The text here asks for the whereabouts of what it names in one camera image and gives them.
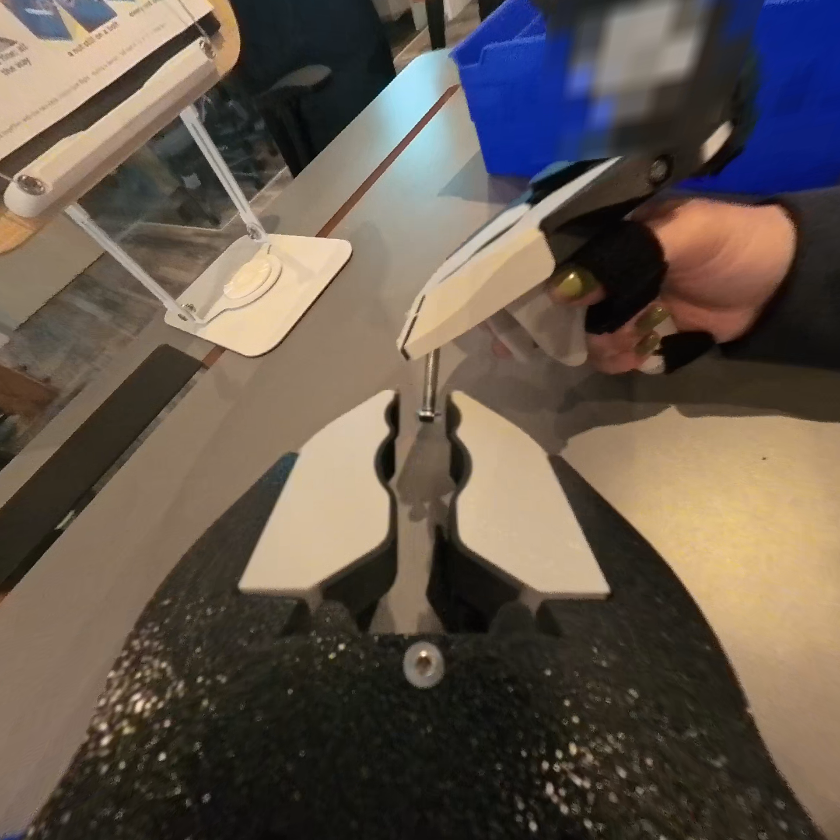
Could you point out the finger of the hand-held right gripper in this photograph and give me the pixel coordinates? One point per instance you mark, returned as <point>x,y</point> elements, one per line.
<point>577,190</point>
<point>482,289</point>

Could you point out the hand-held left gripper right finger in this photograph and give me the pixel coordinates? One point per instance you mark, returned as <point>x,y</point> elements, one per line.
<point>518,518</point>

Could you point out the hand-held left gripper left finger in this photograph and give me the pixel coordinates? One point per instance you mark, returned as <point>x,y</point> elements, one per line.
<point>315,518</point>

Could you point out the long silver bolt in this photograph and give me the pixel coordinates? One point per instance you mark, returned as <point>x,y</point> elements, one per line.
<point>430,384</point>

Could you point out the person's right hand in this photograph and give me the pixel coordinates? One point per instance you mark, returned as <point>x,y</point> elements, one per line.
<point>722,275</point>

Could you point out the blue plastic bin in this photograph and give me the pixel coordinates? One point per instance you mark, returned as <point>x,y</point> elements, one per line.
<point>512,98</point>

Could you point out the white document stand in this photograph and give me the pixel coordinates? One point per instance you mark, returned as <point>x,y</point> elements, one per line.
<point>275,289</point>

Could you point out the black flat strip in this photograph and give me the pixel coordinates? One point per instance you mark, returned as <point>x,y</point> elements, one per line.
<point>85,453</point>

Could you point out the black office chair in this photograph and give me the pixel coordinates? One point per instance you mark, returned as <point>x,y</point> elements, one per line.
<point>295,82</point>

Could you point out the clear glass partition panel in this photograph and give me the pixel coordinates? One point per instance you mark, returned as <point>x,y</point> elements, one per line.
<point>151,216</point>

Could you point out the wooden stand board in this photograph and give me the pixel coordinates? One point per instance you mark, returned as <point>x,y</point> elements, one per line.
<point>228,46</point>

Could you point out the printed instruction sheet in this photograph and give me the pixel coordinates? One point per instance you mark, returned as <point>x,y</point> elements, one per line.
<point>98,59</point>

